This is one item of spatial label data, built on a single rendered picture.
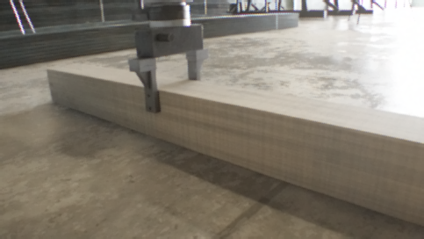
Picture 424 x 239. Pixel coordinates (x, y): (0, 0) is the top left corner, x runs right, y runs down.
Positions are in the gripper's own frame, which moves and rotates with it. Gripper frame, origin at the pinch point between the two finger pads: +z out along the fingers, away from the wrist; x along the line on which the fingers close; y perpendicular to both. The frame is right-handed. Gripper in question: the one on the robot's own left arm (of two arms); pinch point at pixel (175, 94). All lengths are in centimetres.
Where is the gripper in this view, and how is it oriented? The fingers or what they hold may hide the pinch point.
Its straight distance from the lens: 64.4
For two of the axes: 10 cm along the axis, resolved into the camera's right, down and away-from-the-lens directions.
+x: 6.5, -2.7, 7.1
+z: 0.4, 9.4, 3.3
